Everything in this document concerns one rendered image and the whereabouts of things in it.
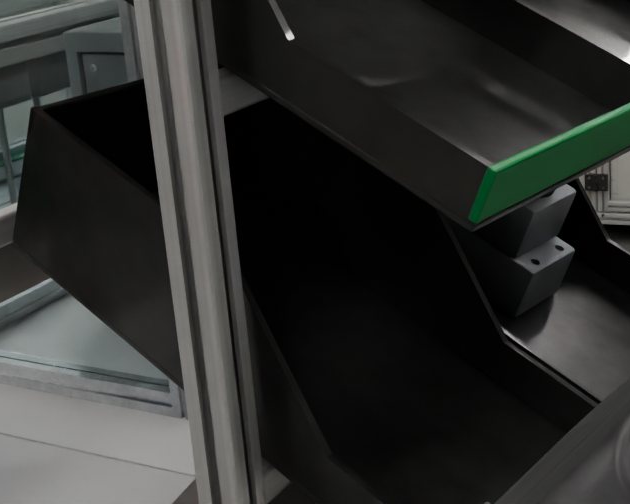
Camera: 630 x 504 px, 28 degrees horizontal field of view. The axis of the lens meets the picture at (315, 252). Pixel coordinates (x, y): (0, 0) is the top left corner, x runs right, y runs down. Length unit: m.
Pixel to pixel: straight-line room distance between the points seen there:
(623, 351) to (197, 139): 0.30
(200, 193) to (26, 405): 1.11
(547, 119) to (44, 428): 1.05
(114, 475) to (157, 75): 0.93
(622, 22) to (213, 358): 0.29
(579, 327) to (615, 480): 0.44
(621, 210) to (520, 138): 4.05
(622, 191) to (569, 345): 3.87
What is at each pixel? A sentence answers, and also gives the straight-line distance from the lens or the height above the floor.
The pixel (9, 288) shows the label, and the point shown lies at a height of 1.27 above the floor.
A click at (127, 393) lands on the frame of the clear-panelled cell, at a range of 1.47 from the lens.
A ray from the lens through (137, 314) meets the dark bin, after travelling 0.54.
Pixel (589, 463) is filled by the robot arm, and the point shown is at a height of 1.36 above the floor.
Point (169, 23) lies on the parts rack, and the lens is 0.43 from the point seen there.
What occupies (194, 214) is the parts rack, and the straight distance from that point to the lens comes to 0.45.
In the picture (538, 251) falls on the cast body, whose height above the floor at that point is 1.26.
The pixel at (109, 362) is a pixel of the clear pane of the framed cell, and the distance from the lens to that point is 1.49.
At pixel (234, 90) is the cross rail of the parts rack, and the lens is 0.46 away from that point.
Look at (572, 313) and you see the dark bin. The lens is 0.68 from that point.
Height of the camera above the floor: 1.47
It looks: 18 degrees down
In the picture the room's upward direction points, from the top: 5 degrees counter-clockwise
